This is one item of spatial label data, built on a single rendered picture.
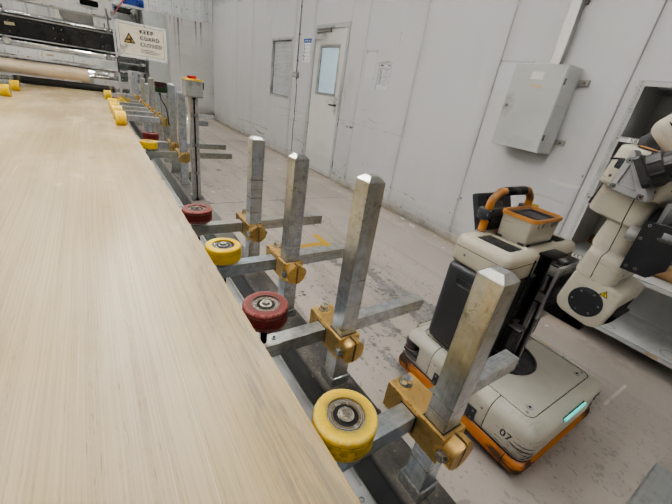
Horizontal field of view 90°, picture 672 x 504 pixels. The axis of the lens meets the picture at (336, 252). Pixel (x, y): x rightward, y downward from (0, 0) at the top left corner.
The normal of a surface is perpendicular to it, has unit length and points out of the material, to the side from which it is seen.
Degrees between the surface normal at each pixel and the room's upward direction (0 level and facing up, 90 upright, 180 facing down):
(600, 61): 90
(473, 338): 90
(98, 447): 0
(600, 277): 90
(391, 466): 0
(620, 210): 90
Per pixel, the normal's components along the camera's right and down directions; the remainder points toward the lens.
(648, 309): -0.83, 0.13
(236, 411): 0.14, -0.89
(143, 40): 0.54, 0.43
